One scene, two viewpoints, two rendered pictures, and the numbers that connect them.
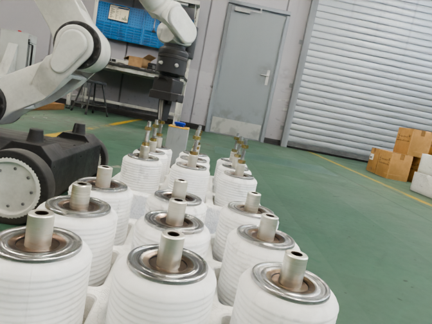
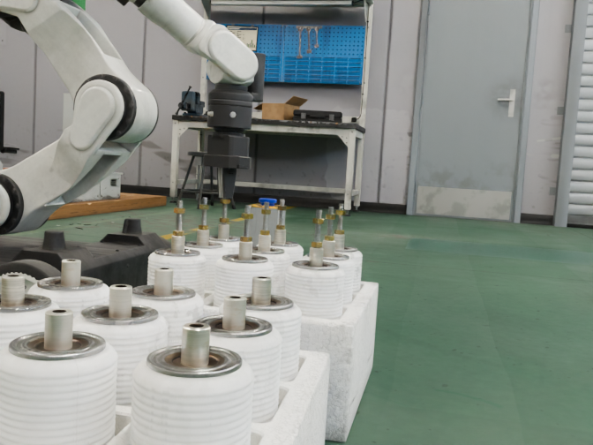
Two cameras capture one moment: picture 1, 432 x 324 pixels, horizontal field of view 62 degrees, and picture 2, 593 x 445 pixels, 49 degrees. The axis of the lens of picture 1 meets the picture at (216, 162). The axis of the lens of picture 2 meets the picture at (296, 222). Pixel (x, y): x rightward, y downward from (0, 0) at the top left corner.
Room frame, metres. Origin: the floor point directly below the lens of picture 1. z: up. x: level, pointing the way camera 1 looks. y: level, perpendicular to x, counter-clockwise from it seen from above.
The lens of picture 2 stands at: (-0.15, -0.30, 0.41)
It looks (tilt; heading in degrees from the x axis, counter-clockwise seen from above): 5 degrees down; 15
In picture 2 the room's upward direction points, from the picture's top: 3 degrees clockwise
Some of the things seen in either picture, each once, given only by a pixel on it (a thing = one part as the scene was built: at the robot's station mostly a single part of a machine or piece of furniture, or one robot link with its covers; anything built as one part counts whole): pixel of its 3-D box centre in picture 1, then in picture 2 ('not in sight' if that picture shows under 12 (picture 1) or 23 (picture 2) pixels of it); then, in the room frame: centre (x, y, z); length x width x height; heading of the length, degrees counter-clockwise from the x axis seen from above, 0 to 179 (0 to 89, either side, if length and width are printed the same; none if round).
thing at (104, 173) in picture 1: (103, 177); (71, 274); (0.54, 0.17, 0.26); 0.02 x 0.02 x 0.03
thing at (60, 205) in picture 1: (78, 206); (12, 304); (0.42, 0.15, 0.25); 0.08 x 0.08 x 0.01
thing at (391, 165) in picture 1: (393, 165); not in sight; (4.18, -2.04, 0.15); 0.30 x 0.24 x 0.30; 2
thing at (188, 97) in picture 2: not in sight; (191, 102); (5.12, 2.10, 0.87); 0.41 x 0.17 x 0.25; 3
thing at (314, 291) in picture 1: (290, 282); (194, 361); (0.33, -0.09, 0.25); 0.08 x 0.08 x 0.01
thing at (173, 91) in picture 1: (168, 80); (227, 137); (1.09, 0.19, 0.46); 0.13 x 0.10 x 0.12; 55
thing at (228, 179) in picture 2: (166, 110); (229, 183); (1.09, 0.18, 0.37); 0.03 x 0.02 x 0.06; 145
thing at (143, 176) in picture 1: (137, 193); (175, 306); (0.86, 0.17, 0.16); 0.10 x 0.10 x 0.18
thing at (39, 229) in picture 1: (39, 230); not in sight; (0.30, 0.14, 0.26); 0.02 x 0.02 x 0.03
